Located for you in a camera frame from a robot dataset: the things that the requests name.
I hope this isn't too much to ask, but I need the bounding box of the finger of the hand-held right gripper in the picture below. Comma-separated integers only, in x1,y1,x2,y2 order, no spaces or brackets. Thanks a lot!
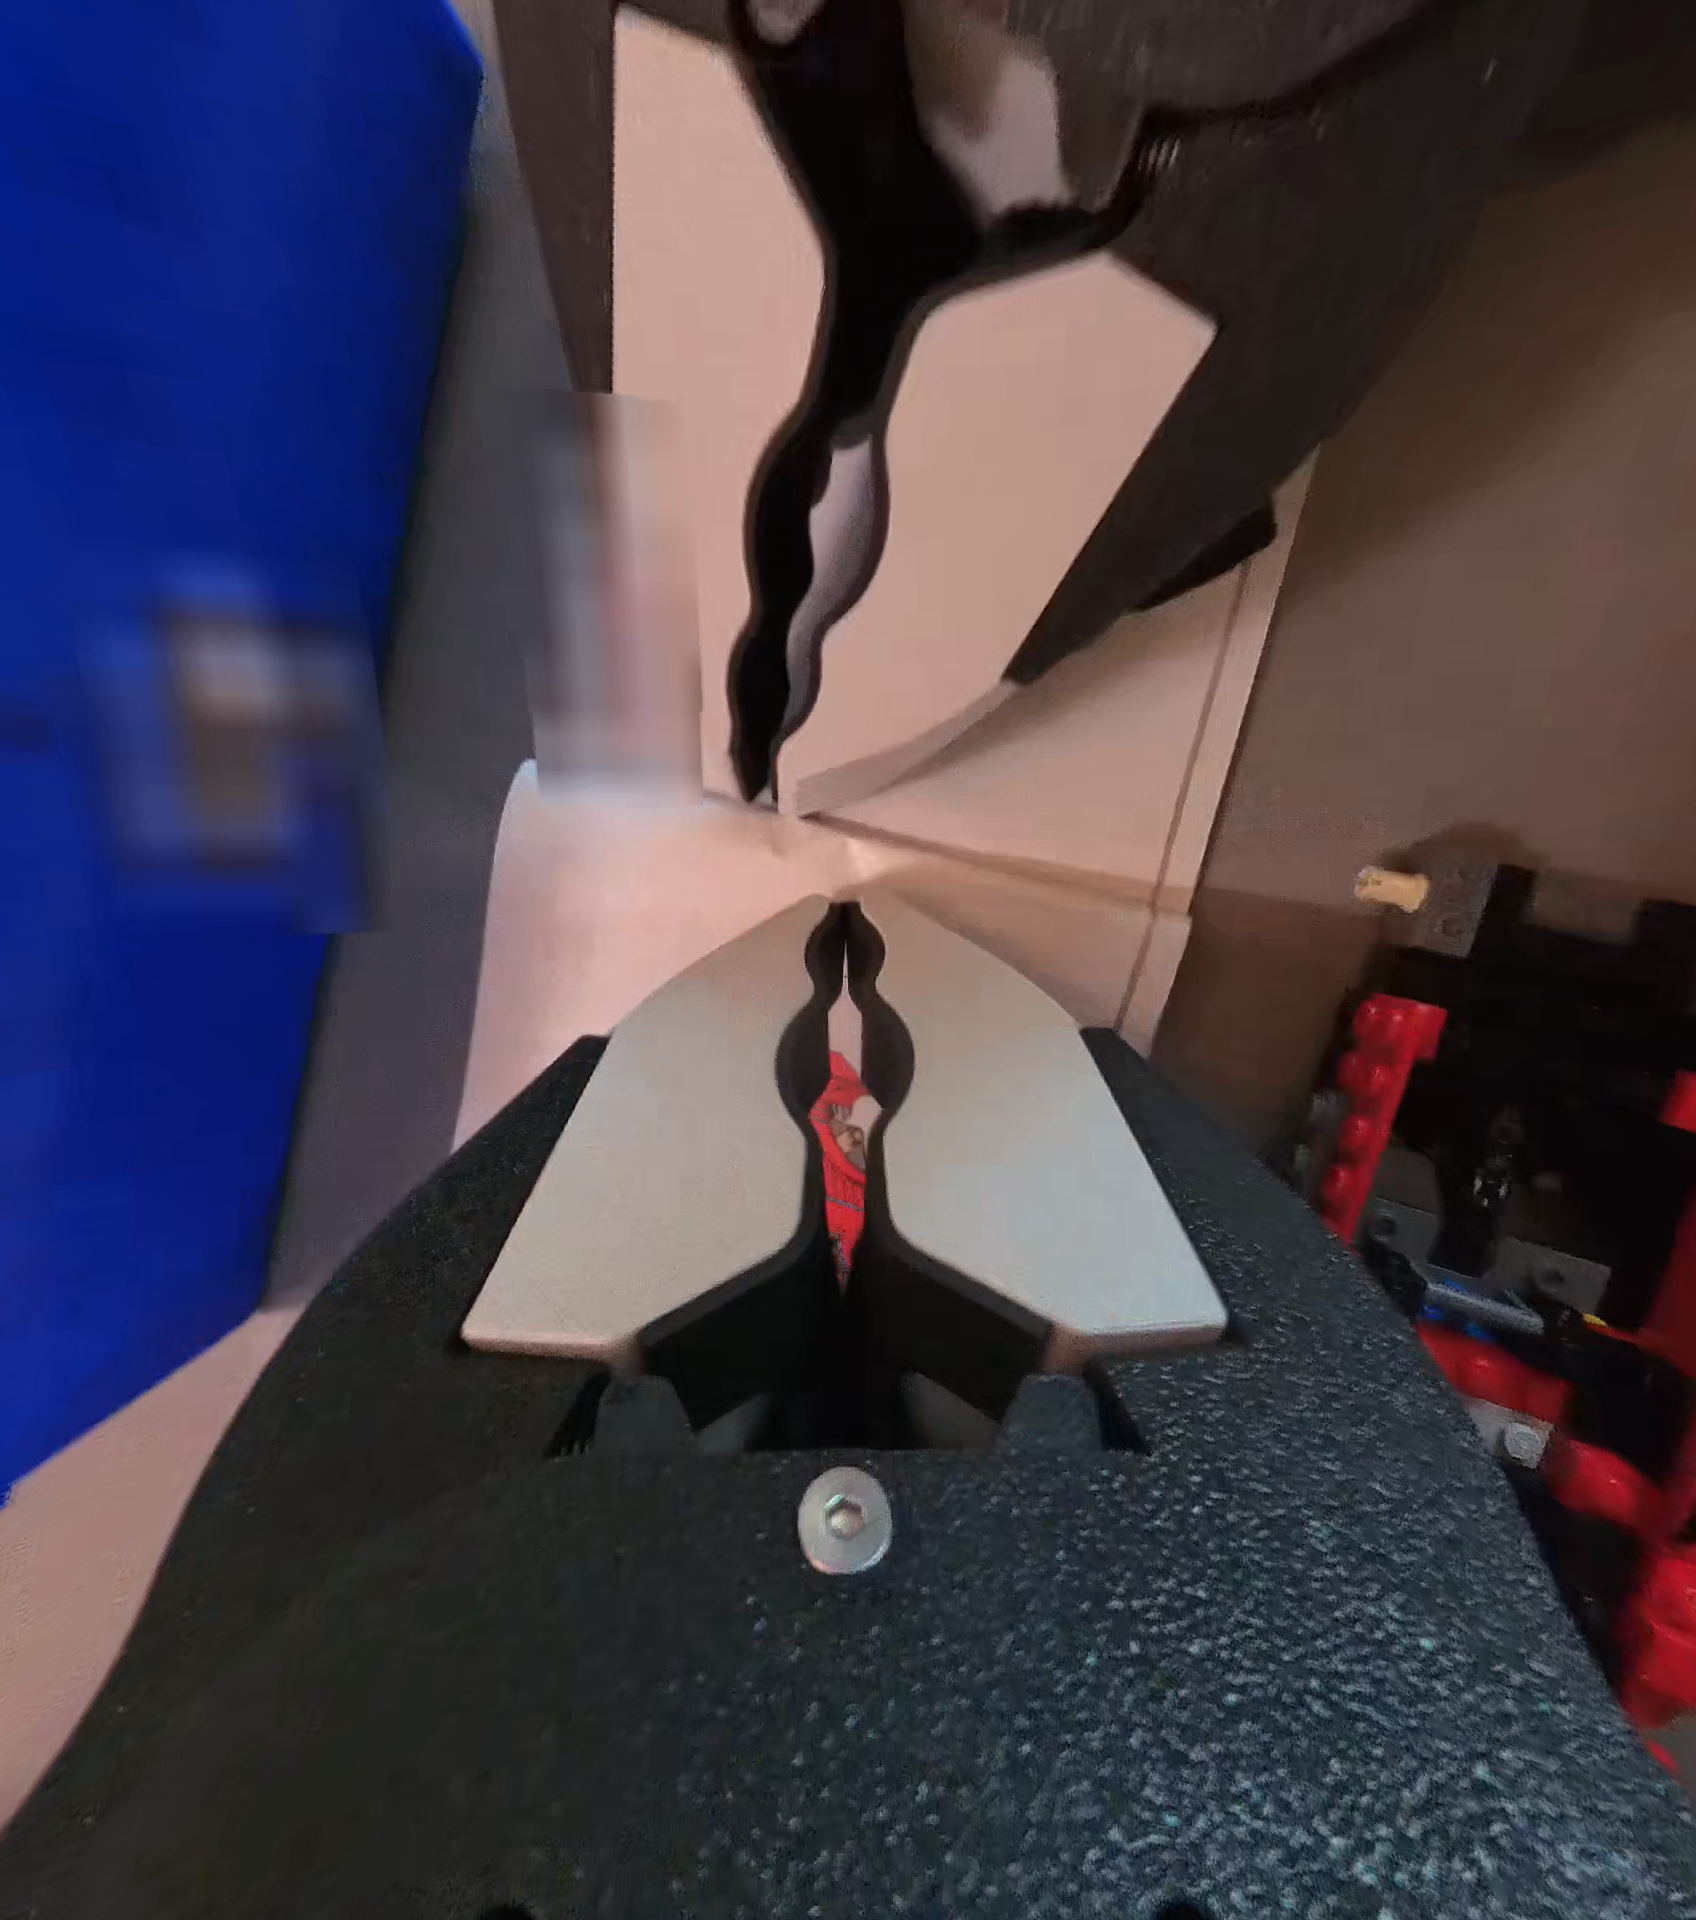
770,244,1222,822
608,0,850,813

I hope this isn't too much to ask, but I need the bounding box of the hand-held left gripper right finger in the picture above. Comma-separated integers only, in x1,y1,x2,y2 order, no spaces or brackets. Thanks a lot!
848,894,1232,1373

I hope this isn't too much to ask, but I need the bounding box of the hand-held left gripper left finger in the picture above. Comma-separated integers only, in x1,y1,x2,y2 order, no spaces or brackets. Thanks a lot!
461,896,850,1373

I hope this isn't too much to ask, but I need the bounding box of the red printed plate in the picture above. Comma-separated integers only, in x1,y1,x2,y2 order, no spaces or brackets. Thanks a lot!
808,1051,890,1297

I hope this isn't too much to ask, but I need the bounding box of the white board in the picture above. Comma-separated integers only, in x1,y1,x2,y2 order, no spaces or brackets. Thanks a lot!
458,555,1310,1158

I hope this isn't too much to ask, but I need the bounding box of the red black toy brick vehicle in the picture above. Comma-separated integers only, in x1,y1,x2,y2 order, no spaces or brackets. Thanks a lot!
1294,822,1696,1750

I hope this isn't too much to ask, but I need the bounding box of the blue cloth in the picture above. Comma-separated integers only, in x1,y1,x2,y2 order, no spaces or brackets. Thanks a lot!
0,0,486,1584

